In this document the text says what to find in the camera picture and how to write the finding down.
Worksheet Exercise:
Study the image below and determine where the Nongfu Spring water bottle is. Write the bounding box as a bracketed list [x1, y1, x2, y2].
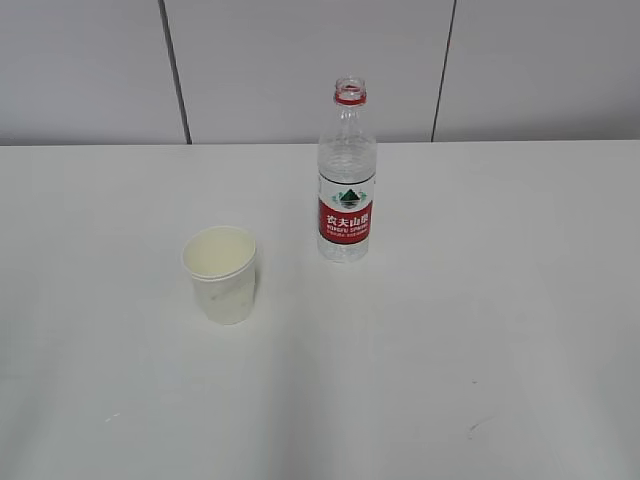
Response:
[317, 76, 377, 263]

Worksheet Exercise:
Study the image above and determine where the white paper cup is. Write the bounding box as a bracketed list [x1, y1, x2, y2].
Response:
[182, 226, 257, 325]

